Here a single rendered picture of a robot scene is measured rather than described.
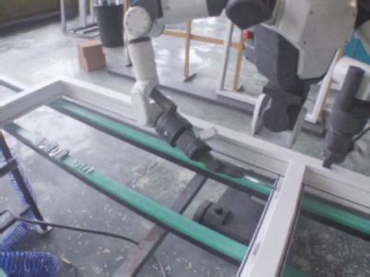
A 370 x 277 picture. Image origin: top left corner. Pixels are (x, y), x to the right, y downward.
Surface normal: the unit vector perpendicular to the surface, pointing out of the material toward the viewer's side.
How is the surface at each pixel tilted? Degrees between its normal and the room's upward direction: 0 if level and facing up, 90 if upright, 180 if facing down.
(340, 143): 90
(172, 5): 75
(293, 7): 87
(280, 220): 0
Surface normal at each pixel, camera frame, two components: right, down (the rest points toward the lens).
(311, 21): 0.31, 0.56
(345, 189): -0.50, 0.47
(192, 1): -0.24, 0.30
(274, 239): 0.04, -0.82
